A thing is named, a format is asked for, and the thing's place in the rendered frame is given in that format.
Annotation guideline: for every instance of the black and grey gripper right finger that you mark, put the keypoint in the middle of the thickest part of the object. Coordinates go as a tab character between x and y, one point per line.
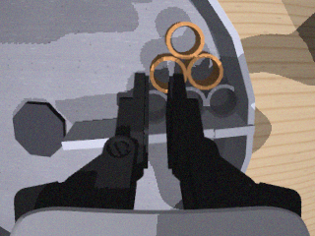
196	162

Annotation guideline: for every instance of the bronze bushing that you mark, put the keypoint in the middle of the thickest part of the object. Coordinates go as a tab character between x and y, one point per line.
213	79
195	50
160	58

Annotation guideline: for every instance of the grey metal bushing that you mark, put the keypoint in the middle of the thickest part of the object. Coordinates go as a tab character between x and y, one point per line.
229	107
201	98
157	117

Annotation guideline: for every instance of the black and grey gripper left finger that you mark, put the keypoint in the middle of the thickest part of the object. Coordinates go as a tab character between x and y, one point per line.
105	182

